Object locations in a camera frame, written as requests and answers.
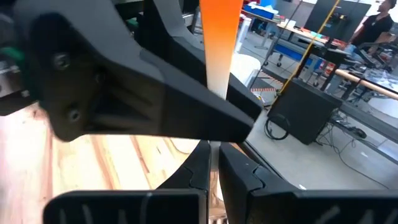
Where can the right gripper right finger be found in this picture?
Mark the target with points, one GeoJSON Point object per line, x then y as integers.
{"type": "Point", "coordinates": [295, 208]}

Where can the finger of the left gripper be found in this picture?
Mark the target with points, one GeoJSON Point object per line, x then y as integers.
{"type": "Point", "coordinates": [186, 56]}
{"type": "Point", "coordinates": [124, 93]}

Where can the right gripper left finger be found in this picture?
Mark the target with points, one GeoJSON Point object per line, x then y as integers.
{"type": "Point", "coordinates": [140, 208]}

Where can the white bagged trash bin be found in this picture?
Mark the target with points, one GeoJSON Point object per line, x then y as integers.
{"type": "Point", "coordinates": [245, 70]}

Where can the white tower fan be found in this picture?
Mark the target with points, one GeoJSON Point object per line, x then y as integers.
{"type": "Point", "coordinates": [244, 34]}

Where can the orange-striped black floor mat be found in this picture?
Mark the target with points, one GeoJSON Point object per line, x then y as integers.
{"type": "Point", "coordinates": [264, 81]}

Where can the black cabinet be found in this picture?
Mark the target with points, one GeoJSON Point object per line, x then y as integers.
{"type": "Point", "coordinates": [304, 109]}

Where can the grey workbench blue panel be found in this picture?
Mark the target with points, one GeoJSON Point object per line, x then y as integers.
{"type": "Point", "coordinates": [292, 51]}

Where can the wooden rod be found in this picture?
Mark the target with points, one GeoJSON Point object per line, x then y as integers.
{"type": "Point", "coordinates": [367, 84]}

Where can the black monitor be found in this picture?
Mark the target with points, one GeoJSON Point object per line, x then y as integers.
{"type": "Point", "coordinates": [339, 18]}

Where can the person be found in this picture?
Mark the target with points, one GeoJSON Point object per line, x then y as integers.
{"type": "Point", "coordinates": [376, 28]}

